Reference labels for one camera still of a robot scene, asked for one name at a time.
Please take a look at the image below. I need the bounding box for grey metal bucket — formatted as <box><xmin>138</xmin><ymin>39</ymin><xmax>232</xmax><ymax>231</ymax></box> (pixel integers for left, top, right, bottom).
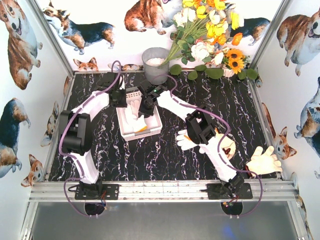
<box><xmin>141</xmin><ymin>47</ymin><xmax>169</xmax><ymax>85</ymax></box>

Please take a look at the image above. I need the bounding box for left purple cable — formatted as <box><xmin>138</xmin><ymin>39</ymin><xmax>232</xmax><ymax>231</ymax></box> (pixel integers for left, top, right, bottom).
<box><xmin>58</xmin><ymin>59</ymin><xmax>123</xmax><ymax>218</ymax></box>

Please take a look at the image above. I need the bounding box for front aluminium rail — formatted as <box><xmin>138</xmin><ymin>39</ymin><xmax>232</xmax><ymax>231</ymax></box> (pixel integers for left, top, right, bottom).
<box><xmin>28</xmin><ymin>178</ymin><xmax>298</xmax><ymax>203</ymax></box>

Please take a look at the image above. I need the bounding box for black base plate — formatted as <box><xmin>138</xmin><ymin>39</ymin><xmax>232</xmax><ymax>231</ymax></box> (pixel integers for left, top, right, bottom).
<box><xmin>200</xmin><ymin>183</ymin><xmax>253</xmax><ymax>200</ymax></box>
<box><xmin>74</xmin><ymin>183</ymin><xmax>120</xmax><ymax>200</ymax></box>

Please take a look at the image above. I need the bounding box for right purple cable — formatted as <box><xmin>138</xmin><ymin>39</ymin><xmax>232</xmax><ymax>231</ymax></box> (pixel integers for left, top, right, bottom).
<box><xmin>152</xmin><ymin>74</ymin><xmax>264</xmax><ymax>218</ymax></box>

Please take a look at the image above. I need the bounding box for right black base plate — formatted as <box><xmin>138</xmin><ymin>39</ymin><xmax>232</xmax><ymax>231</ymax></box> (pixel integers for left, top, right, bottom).
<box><xmin>200</xmin><ymin>183</ymin><xmax>253</xmax><ymax>200</ymax></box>

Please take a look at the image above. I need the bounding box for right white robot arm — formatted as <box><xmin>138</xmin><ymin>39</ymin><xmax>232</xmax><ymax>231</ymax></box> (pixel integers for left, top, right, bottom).
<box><xmin>137</xmin><ymin>80</ymin><xmax>244</xmax><ymax>197</ymax></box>

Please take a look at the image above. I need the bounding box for sunflower pot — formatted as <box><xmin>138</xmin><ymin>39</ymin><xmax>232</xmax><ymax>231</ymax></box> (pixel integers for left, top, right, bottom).
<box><xmin>221</xmin><ymin>48</ymin><xmax>251</xmax><ymax>78</ymax></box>

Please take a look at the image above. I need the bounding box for white plastic storage basket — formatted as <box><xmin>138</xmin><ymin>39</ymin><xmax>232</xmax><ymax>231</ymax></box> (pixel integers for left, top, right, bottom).
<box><xmin>116</xmin><ymin>87</ymin><xmax>163</xmax><ymax>142</ymax></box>

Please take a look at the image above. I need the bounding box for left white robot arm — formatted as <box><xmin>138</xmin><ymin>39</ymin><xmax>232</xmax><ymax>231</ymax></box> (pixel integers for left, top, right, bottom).
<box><xmin>58</xmin><ymin>76</ymin><xmax>126</xmax><ymax>200</ymax></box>

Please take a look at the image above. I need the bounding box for artificial flower bouquet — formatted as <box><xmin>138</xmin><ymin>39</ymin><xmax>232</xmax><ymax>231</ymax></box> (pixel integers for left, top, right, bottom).
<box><xmin>162</xmin><ymin>0</ymin><xmax>245</xmax><ymax>66</ymax></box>

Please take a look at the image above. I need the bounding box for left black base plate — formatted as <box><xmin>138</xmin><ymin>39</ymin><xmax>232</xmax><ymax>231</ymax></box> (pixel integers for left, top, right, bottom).
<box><xmin>74</xmin><ymin>183</ymin><xmax>120</xmax><ymax>200</ymax></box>

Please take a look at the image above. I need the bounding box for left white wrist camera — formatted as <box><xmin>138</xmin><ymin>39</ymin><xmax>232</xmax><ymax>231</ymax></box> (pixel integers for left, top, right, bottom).
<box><xmin>118</xmin><ymin>75</ymin><xmax>125</xmax><ymax>90</ymax></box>

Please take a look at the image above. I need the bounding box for white knit glove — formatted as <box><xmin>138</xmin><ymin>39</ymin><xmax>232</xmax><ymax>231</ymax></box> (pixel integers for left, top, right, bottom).
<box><xmin>175</xmin><ymin>129</ymin><xmax>199</xmax><ymax>151</ymax></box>

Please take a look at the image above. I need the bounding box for yellow dotted work glove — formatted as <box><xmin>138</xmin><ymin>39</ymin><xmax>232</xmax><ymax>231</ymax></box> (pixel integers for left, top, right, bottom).
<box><xmin>124</xmin><ymin>100</ymin><xmax>147</xmax><ymax>133</ymax></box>

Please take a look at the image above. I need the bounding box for purple cable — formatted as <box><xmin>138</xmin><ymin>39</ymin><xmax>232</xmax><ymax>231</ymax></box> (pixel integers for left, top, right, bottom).
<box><xmin>58</xmin><ymin>59</ymin><xmax>123</xmax><ymax>218</ymax></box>
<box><xmin>152</xmin><ymin>74</ymin><xmax>264</xmax><ymax>218</ymax></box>

